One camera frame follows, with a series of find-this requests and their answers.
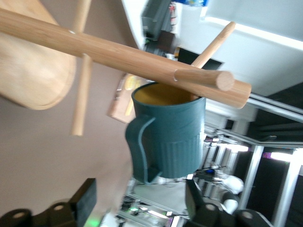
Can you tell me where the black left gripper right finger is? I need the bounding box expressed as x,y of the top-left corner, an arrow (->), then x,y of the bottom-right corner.
185,179 -> 273,227

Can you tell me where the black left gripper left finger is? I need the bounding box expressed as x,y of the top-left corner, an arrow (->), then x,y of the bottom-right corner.
0,178 -> 98,227

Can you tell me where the teal mug with yellow inside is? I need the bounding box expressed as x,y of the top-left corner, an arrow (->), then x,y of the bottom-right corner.
125,81 -> 206,185

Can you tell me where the wooden mug rack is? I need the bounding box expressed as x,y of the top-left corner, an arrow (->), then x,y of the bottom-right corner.
0,0 -> 252,137

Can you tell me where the bamboo cutting board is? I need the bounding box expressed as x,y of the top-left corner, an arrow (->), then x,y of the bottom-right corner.
107,73 -> 143,124

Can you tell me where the lemon slice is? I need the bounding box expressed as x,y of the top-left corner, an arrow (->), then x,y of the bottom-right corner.
125,75 -> 142,92

